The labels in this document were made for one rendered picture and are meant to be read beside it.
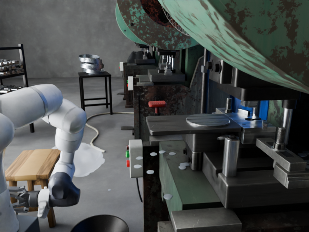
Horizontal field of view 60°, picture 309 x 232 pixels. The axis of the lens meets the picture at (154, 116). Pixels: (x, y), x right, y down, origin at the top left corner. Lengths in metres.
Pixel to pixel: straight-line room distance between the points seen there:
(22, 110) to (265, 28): 0.73
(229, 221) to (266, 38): 0.43
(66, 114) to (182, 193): 0.51
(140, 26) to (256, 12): 1.79
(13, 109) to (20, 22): 6.89
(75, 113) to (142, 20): 1.20
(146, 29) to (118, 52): 5.31
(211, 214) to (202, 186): 0.11
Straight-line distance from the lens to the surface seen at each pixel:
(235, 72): 0.71
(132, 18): 2.04
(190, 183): 0.73
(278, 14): 0.28
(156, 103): 1.06
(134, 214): 1.70
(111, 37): 7.32
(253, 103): 0.80
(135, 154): 1.01
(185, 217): 0.61
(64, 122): 0.99
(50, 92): 0.94
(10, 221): 0.94
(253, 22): 0.27
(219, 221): 0.62
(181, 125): 0.73
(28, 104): 0.88
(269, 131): 0.79
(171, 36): 2.06
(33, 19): 7.63
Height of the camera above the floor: 1.01
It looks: 16 degrees down
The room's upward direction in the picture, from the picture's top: straight up
